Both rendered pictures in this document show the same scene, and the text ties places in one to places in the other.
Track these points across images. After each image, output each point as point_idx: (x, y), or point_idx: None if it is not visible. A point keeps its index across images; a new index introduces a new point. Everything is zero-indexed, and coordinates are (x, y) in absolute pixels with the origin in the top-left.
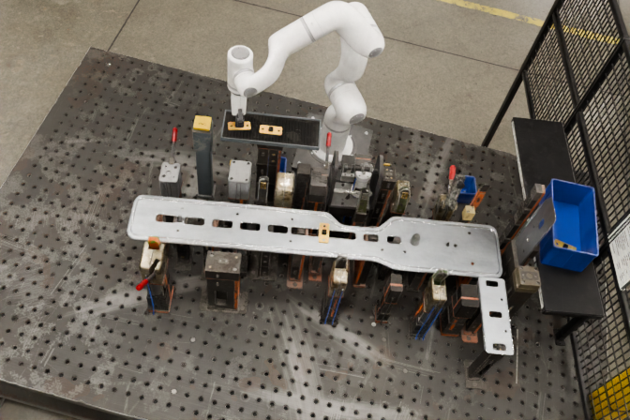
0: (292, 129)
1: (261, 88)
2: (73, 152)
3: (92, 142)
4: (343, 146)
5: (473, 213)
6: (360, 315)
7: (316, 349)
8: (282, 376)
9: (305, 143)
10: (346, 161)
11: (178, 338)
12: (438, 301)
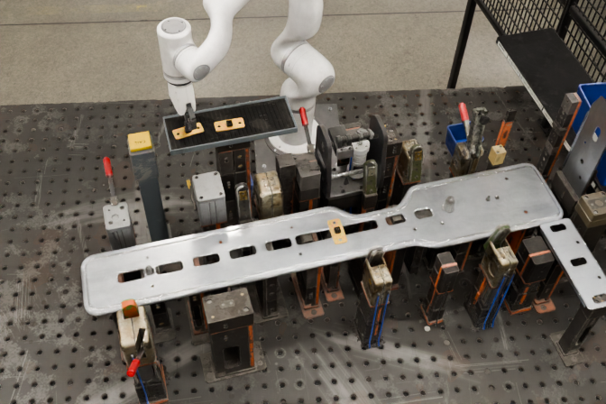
0: (256, 116)
1: (214, 63)
2: None
3: None
4: (311, 130)
5: (504, 152)
6: (407, 323)
7: (371, 382)
8: None
9: (278, 128)
10: (336, 134)
11: None
12: (509, 267)
